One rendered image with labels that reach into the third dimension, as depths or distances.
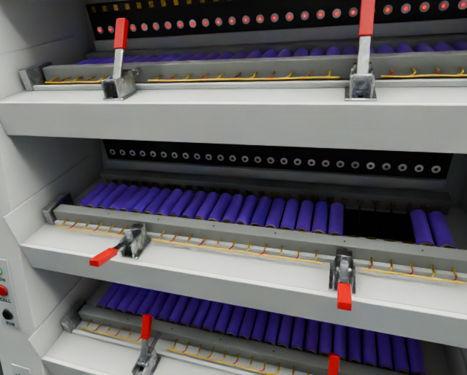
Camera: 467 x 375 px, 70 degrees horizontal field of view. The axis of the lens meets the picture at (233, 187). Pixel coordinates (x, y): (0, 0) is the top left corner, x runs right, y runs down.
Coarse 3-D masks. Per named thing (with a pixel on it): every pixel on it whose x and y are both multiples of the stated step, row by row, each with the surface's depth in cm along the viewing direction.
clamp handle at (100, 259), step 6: (126, 234) 43; (126, 240) 43; (132, 240) 43; (120, 246) 41; (126, 246) 42; (102, 252) 39; (108, 252) 39; (114, 252) 39; (96, 258) 37; (102, 258) 37; (108, 258) 38; (90, 264) 37; (96, 264) 37
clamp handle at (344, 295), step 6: (342, 264) 35; (348, 264) 35; (342, 270) 35; (348, 270) 36; (342, 276) 34; (348, 276) 34; (342, 282) 33; (348, 282) 33; (342, 288) 32; (348, 288) 32; (342, 294) 30; (348, 294) 30; (342, 300) 30; (348, 300) 30; (342, 306) 29; (348, 306) 29
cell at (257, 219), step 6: (264, 198) 49; (258, 204) 48; (264, 204) 47; (270, 204) 49; (258, 210) 46; (264, 210) 47; (258, 216) 45; (264, 216) 46; (252, 222) 44; (258, 222) 44
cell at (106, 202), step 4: (116, 188) 55; (120, 188) 55; (124, 188) 56; (112, 192) 54; (116, 192) 54; (120, 192) 55; (108, 196) 53; (112, 196) 53; (116, 196) 54; (104, 200) 52; (108, 200) 52; (112, 200) 53; (100, 204) 52; (104, 204) 51; (108, 204) 52; (104, 208) 51; (108, 208) 52
